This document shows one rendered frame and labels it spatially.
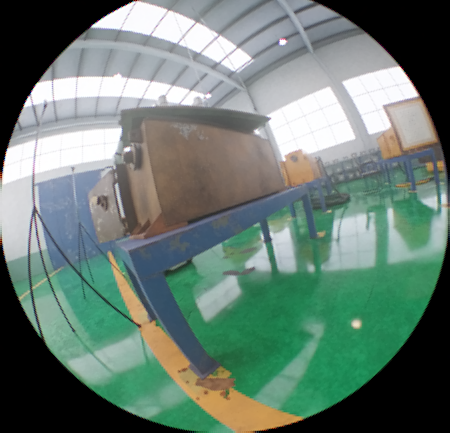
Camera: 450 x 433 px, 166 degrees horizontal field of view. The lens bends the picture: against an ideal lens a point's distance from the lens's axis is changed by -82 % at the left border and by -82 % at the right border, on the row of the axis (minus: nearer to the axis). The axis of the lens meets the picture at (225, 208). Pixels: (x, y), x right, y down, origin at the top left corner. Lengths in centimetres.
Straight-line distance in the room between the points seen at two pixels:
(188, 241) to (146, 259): 16
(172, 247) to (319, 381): 74
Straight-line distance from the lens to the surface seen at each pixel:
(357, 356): 78
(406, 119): 213
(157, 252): 49
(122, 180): 130
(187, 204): 78
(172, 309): 55
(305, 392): 71
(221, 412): 73
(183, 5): 865
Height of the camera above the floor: 68
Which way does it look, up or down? 2 degrees down
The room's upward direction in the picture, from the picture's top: 17 degrees counter-clockwise
